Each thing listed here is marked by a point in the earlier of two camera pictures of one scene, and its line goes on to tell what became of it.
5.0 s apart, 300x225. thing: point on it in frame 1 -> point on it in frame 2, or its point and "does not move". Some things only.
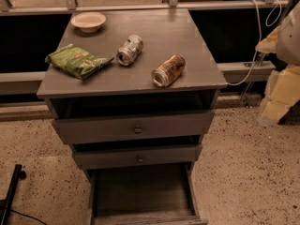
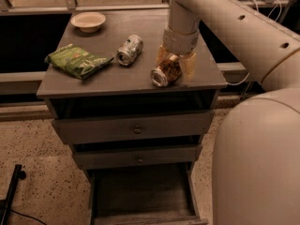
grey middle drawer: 148,157 does not move
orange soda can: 169,70 does not move
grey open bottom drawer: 157,194 does not move
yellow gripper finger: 269,43 -> 179,43
